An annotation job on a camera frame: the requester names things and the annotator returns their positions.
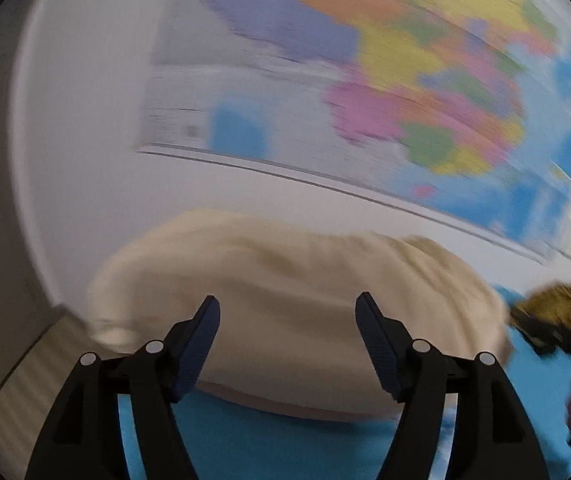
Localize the olive green garment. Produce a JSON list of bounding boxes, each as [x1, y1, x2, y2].
[[509, 283, 571, 337]]

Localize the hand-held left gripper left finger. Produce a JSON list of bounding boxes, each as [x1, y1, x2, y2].
[[26, 295, 222, 480]]

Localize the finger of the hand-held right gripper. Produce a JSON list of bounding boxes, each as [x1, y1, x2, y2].
[[511, 310, 571, 357]]

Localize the colourful wall map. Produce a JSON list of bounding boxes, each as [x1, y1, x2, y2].
[[134, 0, 571, 267]]

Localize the cream jacket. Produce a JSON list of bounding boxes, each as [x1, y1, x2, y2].
[[86, 208, 515, 419]]

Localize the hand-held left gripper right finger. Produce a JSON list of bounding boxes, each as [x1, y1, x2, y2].
[[354, 291, 551, 480]]

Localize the blue bed sheet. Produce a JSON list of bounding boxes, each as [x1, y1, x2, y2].
[[116, 284, 571, 480]]

